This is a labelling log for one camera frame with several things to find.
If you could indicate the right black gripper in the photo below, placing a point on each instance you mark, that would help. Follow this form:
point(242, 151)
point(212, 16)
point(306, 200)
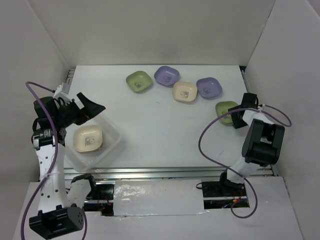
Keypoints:
point(238, 124)

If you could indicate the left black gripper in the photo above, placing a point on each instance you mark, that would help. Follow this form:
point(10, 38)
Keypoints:
point(90, 110)

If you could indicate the green plate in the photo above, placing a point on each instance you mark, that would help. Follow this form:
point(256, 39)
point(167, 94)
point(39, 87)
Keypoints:
point(223, 107)
point(139, 81)

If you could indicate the cream plate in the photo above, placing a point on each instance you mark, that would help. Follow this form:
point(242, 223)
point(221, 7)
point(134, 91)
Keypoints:
point(88, 138)
point(184, 91)

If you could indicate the white plastic bin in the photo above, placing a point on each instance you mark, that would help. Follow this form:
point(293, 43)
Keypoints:
point(112, 140)

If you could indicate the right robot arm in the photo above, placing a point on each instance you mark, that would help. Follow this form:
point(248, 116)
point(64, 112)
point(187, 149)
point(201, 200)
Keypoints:
point(262, 144)

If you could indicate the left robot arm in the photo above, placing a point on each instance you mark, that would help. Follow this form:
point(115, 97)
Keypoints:
point(60, 211)

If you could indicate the purple plate right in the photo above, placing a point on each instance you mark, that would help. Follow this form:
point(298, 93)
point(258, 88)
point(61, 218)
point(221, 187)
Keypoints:
point(209, 87)

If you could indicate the purple plate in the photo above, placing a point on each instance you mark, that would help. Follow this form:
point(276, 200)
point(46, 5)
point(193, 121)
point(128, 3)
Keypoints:
point(166, 76)
point(209, 87)

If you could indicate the purple plate back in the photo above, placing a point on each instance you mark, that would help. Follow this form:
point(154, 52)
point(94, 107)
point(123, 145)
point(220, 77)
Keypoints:
point(166, 76)

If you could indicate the white cover panel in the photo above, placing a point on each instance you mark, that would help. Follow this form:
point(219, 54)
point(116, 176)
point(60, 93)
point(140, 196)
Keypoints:
point(157, 198)

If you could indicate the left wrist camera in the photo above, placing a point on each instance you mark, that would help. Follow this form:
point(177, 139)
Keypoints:
point(62, 92)

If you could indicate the aluminium rail frame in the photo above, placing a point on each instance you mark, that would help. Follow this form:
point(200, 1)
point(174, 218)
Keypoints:
point(161, 137)

